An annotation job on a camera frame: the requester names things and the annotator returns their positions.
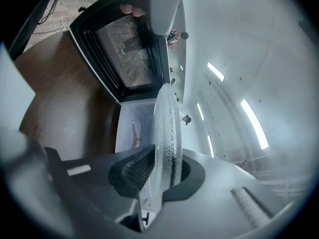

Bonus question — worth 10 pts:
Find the person's left hand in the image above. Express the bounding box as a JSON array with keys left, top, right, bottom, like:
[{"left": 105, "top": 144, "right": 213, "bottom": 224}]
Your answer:
[{"left": 119, "top": 3, "right": 147, "bottom": 17}]

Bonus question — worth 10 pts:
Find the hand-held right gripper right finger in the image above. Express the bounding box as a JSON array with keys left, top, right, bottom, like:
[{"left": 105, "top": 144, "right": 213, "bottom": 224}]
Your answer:
[{"left": 146, "top": 147, "right": 301, "bottom": 239}]

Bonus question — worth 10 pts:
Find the white extension cable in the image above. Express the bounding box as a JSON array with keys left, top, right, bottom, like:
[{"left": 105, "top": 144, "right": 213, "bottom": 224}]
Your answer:
[{"left": 31, "top": 6, "right": 73, "bottom": 34}]

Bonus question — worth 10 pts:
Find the dark brown wooden table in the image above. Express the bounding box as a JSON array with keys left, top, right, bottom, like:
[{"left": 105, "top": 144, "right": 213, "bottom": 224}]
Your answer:
[{"left": 13, "top": 31, "right": 123, "bottom": 156}]

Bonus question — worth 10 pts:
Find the clear glass microwave plate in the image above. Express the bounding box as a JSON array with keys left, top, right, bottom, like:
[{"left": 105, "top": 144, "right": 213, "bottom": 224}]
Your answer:
[{"left": 147, "top": 82, "right": 184, "bottom": 204}]

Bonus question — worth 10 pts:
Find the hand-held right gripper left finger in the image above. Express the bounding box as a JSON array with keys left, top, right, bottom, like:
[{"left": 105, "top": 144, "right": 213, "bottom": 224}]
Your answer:
[{"left": 44, "top": 144, "right": 157, "bottom": 224}]

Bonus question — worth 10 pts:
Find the white microwave oven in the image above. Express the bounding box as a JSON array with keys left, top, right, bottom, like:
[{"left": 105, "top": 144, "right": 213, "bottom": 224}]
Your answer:
[{"left": 68, "top": 0, "right": 167, "bottom": 156}]

